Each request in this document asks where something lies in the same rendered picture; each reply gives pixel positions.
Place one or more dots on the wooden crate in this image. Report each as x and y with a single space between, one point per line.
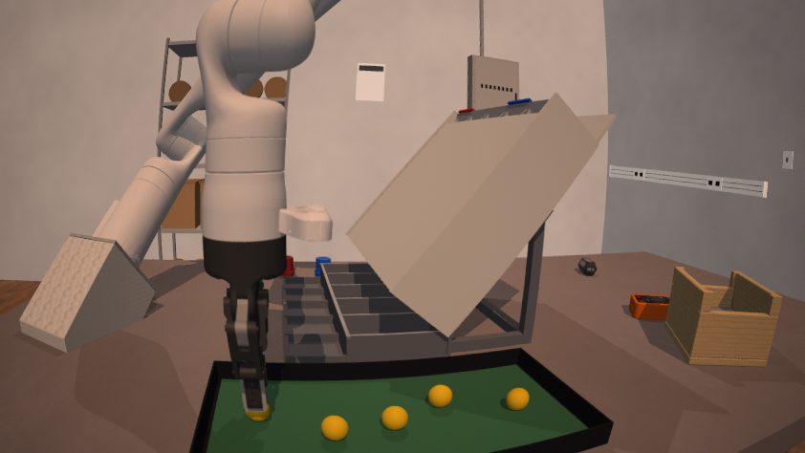
707 334

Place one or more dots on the red plug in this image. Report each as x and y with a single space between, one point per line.
290 267

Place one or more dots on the orange digital multimeter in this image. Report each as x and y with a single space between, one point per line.
642 306

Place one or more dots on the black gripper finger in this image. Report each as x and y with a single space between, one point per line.
263 293
244 345

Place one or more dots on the orange ball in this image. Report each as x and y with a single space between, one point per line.
517 398
334 428
440 396
394 417
258 416

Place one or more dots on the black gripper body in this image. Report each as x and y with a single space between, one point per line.
241 264

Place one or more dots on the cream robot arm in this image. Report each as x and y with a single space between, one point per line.
244 196

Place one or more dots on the green tray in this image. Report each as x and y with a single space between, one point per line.
477 420

